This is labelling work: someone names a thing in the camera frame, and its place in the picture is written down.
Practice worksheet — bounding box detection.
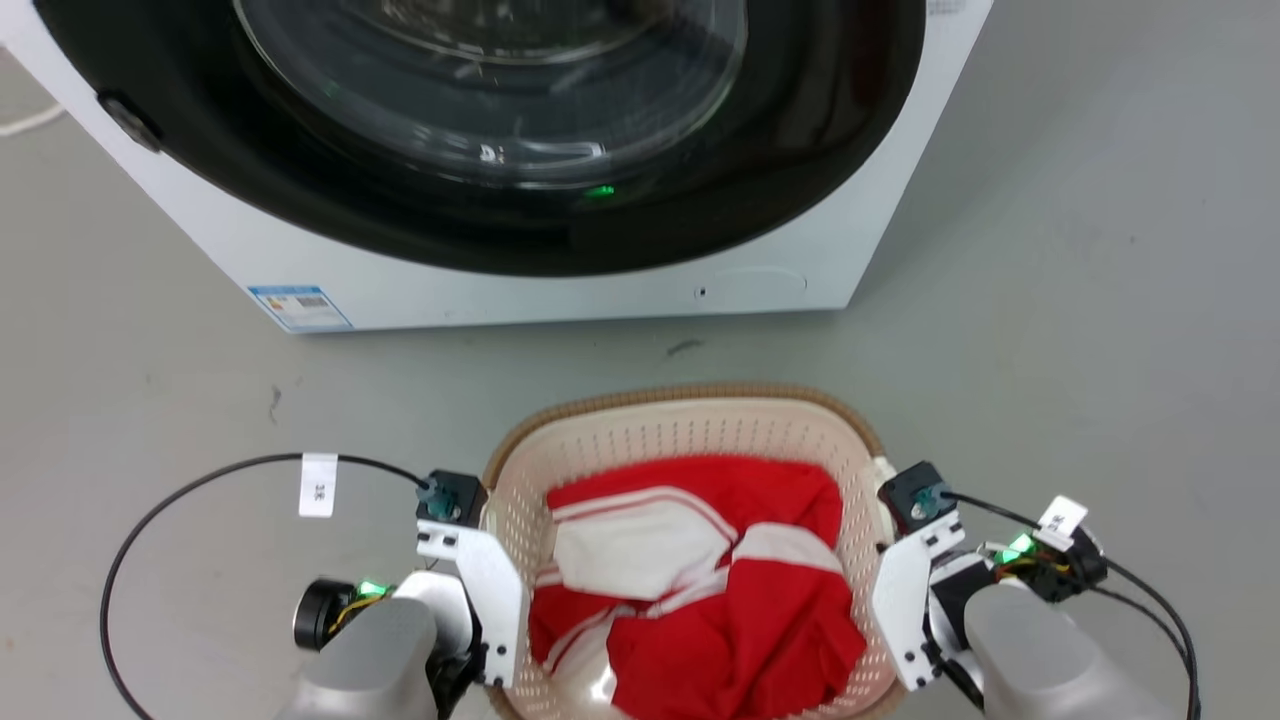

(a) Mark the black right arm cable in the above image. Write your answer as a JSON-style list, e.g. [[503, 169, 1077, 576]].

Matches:
[[1090, 585, 1197, 720]]

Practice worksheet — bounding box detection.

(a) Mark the beige perforated laundry basket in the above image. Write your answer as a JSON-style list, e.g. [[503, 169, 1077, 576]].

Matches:
[[482, 383, 907, 720]]

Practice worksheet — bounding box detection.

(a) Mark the white cable tag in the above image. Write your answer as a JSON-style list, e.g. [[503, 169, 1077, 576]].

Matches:
[[1036, 495, 1090, 552], [298, 453, 339, 519]]

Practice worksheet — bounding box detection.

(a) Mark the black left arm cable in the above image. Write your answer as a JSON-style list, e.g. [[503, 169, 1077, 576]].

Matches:
[[99, 452, 439, 720]]

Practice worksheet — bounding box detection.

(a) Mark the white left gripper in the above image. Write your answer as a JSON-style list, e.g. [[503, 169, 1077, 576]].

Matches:
[[395, 570, 488, 713]]

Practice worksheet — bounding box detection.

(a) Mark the white left cable tag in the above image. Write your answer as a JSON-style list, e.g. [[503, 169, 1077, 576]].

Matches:
[[298, 453, 339, 519]]

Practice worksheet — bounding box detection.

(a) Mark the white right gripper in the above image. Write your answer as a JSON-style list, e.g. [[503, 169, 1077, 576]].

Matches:
[[924, 548, 1001, 706]]

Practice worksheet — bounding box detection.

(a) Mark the black right camera cable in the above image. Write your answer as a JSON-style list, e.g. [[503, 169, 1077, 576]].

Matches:
[[940, 488, 1203, 720]]

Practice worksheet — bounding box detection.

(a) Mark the black round washer door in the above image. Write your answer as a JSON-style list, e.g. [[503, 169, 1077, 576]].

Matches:
[[33, 0, 927, 279]]

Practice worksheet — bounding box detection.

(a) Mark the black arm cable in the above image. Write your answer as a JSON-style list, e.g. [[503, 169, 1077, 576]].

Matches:
[[1090, 585, 1197, 720], [99, 452, 439, 720]]

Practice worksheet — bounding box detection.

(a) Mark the blue energy label sticker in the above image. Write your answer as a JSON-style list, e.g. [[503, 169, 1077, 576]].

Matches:
[[247, 285, 354, 333]]

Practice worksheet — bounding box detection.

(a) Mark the white cord on floor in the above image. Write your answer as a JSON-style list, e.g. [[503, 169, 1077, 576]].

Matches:
[[0, 104, 67, 138]]

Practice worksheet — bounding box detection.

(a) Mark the white camera bracket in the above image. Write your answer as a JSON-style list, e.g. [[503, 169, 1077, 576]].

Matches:
[[871, 510, 967, 694], [416, 519, 530, 691]]

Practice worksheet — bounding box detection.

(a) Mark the black door hinge block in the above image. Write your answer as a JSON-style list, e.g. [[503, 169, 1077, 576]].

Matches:
[[97, 90, 165, 154]]

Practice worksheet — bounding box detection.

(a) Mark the white left camera bracket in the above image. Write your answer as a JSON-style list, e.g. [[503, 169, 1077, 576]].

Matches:
[[416, 519, 530, 691]]

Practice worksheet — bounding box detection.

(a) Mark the white front-load washing machine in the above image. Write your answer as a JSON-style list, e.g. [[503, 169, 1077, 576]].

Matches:
[[0, 0, 996, 334]]

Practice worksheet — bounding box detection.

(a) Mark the white right camera bracket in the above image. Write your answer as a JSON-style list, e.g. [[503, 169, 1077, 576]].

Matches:
[[871, 510, 967, 694]]

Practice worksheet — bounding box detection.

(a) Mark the white right cable tag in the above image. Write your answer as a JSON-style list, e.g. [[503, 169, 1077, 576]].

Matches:
[[1036, 495, 1090, 552]]

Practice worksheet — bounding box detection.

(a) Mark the red and white garment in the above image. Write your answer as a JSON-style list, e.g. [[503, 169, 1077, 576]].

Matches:
[[527, 455, 869, 720]]

